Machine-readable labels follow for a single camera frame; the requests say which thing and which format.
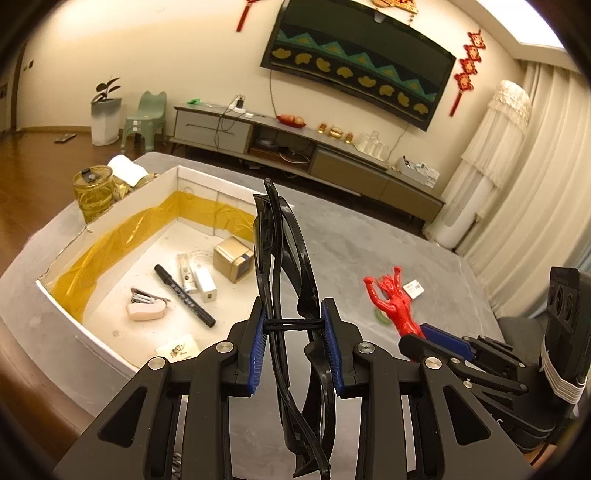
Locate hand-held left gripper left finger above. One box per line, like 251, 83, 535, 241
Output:
53, 304, 269, 480

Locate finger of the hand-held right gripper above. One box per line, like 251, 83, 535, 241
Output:
420, 323, 528, 366
398, 335, 530, 394

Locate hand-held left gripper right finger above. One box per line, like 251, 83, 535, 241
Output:
321, 298, 539, 480

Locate red toy figure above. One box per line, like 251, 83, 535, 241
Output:
363, 266, 424, 340

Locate cream tissue pack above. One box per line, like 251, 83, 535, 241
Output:
156, 337, 200, 361

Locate white charger plug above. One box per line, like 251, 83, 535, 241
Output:
191, 265, 219, 303

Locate black marker pen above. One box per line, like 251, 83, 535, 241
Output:
154, 264, 217, 328

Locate gold tin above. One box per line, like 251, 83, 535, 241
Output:
213, 237, 254, 284

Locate black safety glasses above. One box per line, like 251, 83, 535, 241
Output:
252, 178, 340, 478

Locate small white printed pack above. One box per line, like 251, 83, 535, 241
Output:
177, 253, 198, 294

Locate pink stapler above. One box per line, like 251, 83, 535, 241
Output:
127, 287, 171, 322

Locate white cardboard box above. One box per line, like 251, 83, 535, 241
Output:
36, 166, 278, 381

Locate cream curtain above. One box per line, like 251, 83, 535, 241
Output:
462, 60, 591, 319

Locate white organiser box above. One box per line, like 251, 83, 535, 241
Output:
397, 156, 441, 185

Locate long grey TV cabinet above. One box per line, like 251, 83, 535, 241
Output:
168, 104, 446, 227

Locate standing air conditioner lace cover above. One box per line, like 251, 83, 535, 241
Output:
425, 80, 533, 250

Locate yellow glass jar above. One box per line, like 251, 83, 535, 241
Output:
73, 165, 114, 224
113, 178, 160, 201

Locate clear glass cup set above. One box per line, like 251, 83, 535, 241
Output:
355, 130, 389, 160

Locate white toilet paper roll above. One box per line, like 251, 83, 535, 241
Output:
107, 154, 148, 188

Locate green plastic chair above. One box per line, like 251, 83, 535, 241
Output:
121, 91, 167, 155

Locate potted plant in white pot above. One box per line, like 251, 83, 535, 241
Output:
90, 77, 122, 146

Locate ceiling light panel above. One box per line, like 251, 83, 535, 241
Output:
517, 14, 568, 49

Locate black TV cable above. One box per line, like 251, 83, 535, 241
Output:
269, 69, 281, 118

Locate wall TV with patterned cover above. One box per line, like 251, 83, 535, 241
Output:
260, 0, 458, 132

